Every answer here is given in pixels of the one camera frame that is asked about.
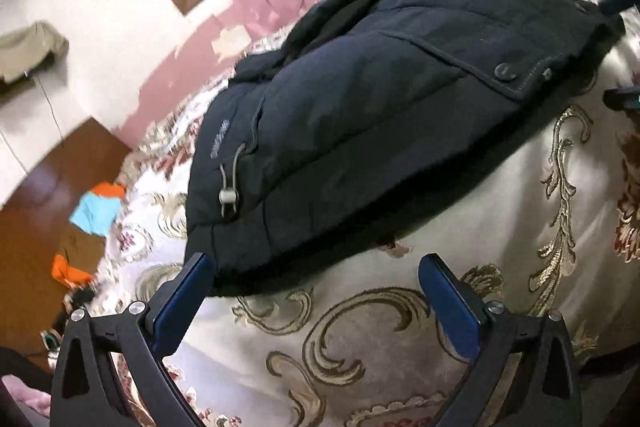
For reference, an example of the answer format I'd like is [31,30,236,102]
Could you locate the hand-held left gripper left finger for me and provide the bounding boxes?
[50,252,216,427]

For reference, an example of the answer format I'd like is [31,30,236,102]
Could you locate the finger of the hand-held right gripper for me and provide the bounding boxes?
[603,88,640,112]
[597,0,640,16]

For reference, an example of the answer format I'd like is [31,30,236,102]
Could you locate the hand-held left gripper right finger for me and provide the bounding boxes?
[417,253,583,427]

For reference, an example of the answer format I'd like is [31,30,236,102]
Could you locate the black padded jacket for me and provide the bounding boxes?
[186,0,628,298]

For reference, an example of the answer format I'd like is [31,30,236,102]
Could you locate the floral satin bedspread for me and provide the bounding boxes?
[85,0,640,427]

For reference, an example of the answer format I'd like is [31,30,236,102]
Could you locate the orange blue brown cloth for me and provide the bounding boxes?
[51,182,126,285]

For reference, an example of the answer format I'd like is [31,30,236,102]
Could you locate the wooden headboard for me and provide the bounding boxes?
[0,117,136,338]

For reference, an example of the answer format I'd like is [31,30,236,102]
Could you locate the pink fleece garment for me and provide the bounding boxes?
[0,382,53,427]

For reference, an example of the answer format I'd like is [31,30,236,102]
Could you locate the black cables and headphones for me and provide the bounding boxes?
[40,287,96,353]

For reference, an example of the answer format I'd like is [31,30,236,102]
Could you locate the khaki cloth covered wall shelf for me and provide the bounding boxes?
[0,21,70,84]

